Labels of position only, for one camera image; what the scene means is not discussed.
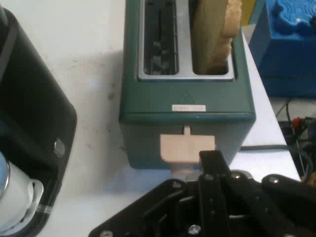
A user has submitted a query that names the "beige toaster lever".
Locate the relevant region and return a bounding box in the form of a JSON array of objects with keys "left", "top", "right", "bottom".
[{"left": 159, "top": 125, "right": 217, "bottom": 174}]

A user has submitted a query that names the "black coffee machine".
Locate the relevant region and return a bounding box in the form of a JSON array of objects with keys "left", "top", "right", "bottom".
[{"left": 0, "top": 4, "right": 78, "bottom": 235}]

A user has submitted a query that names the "light blue giant building block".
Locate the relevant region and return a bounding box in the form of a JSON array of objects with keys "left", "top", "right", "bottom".
[{"left": 248, "top": 0, "right": 316, "bottom": 98}]

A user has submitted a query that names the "toast bread slice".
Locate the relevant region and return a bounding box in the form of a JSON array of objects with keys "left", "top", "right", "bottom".
[{"left": 192, "top": 0, "right": 243, "bottom": 75}]

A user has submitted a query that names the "white enamel mug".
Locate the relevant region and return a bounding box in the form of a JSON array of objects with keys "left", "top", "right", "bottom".
[{"left": 0, "top": 152, "right": 44, "bottom": 232}]

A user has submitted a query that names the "green two-slot toaster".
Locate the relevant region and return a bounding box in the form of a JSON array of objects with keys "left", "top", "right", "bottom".
[{"left": 118, "top": 0, "right": 256, "bottom": 171}]

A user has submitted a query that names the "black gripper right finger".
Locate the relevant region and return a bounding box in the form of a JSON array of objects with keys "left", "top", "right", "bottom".
[{"left": 209, "top": 150, "right": 316, "bottom": 237}]

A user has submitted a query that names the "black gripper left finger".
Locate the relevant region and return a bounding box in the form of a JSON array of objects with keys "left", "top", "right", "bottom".
[{"left": 88, "top": 150, "right": 216, "bottom": 237}]

